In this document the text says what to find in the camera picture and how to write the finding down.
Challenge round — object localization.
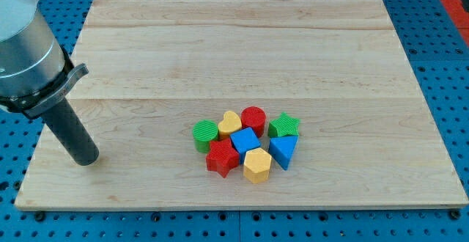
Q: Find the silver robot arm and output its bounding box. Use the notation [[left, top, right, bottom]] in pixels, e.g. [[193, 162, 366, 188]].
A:
[[1, 0, 88, 119]]

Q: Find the yellow hexagon block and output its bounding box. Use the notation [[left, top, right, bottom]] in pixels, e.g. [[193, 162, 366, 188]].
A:
[[243, 147, 272, 184]]

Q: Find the light wooden board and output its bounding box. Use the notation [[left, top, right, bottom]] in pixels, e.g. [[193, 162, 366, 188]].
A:
[[15, 0, 468, 211]]

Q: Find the yellow heart block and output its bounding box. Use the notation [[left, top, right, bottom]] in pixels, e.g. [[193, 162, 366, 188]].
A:
[[218, 111, 242, 140]]

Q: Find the red cylinder block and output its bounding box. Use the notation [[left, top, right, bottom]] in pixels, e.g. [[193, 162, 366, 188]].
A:
[[240, 106, 267, 138]]

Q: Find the blue cube block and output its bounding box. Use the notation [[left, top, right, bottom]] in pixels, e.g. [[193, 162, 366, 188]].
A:
[[230, 127, 261, 164]]

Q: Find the green cylinder block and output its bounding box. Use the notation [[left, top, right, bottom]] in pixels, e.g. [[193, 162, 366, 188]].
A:
[[192, 120, 218, 153]]

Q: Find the red star block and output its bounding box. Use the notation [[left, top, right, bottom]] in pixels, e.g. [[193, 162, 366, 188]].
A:
[[205, 138, 240, 178]]

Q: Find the green star block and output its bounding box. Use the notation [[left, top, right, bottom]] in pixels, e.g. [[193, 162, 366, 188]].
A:
[[267, 112, 300, 138]]

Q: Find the blue triangle block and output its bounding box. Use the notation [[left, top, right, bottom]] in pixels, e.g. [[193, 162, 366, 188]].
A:
[[268, 136, 298, 170]]

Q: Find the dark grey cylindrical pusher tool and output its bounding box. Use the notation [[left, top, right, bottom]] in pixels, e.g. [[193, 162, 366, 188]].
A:
[[41, 99, 99, 166]]

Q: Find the red strip at table edge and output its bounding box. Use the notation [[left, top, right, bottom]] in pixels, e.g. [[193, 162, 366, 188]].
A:
[[426, 0, 469, 47]]

